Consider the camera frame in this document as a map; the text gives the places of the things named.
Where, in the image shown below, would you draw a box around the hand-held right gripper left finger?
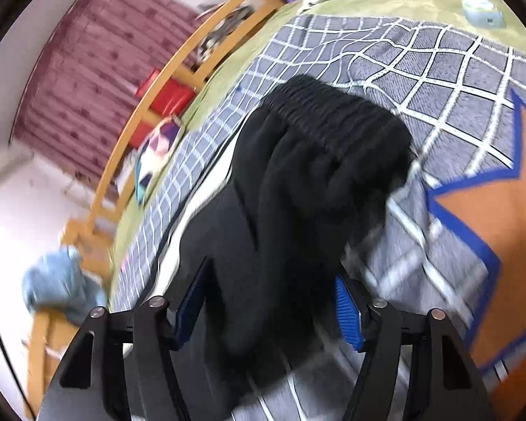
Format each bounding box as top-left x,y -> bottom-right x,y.
39,256 -> 213,421

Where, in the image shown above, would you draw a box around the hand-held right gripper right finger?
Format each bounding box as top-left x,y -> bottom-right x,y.
333,273 -> 496,421

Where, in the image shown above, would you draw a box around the maroon striped curtain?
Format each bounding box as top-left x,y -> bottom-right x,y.
10,0 -> 212,187

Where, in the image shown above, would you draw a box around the black pants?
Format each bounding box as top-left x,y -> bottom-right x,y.
175,74 -> 415,421

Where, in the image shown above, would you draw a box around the blue plush elephant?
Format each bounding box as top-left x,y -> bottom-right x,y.
22,247 -> 109,324

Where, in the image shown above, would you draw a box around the grey grid blanket with stars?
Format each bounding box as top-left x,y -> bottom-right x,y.
107,14 -> 526,421

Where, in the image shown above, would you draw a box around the pile of grey white clutter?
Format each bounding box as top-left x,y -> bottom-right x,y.
196,4 -> 257,63

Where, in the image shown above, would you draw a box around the geometric patterned pillow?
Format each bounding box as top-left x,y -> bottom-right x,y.
134,119 -> 184,206

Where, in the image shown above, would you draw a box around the light blue small box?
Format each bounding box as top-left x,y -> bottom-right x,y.
461,0 -> 506,29

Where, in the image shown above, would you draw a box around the wooden bed frame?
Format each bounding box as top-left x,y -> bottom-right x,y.
28,0 -> 286,404

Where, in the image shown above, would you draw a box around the green bed sheet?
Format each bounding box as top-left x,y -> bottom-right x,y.
109,0 -> 526,290

